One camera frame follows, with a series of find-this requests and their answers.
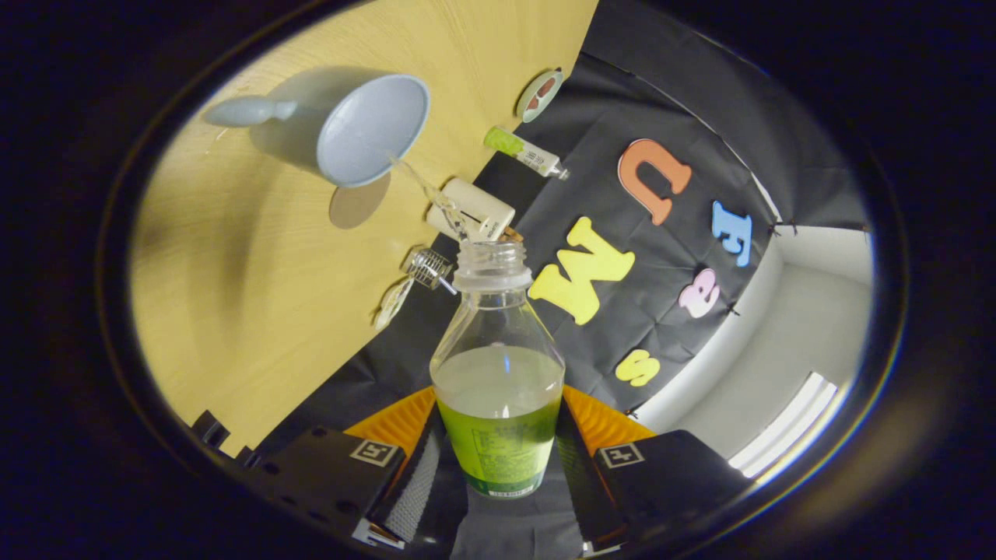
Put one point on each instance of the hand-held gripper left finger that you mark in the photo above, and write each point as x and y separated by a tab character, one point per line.
412	490

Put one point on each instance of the ceiling light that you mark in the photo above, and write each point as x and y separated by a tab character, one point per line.
786	424

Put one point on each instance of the pale green plate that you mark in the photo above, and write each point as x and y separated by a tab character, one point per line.
523	109

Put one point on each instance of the brown food piece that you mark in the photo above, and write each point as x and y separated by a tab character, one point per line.
534	103
547	84

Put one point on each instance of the wooden table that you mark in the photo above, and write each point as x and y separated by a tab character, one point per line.
257	295

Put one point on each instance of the tall white green drink bottle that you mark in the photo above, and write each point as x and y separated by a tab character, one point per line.
523	150

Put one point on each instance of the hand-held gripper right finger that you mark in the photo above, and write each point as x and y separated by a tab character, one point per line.
576	482

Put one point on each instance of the brown bread slice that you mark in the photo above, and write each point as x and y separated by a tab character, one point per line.
513	233

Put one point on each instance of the round brown coaster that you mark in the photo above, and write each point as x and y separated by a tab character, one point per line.
354	206

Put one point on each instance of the pale blue cup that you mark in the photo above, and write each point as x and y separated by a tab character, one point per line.
366	132

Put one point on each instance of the white divided dish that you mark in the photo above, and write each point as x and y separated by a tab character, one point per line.
391	305

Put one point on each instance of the clear green-label juice bottle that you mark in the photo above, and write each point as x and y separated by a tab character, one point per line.
498	381

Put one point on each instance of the white toaster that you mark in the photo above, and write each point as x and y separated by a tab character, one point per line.
478	206

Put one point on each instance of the white blue straw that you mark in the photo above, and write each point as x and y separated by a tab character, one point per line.
447	286

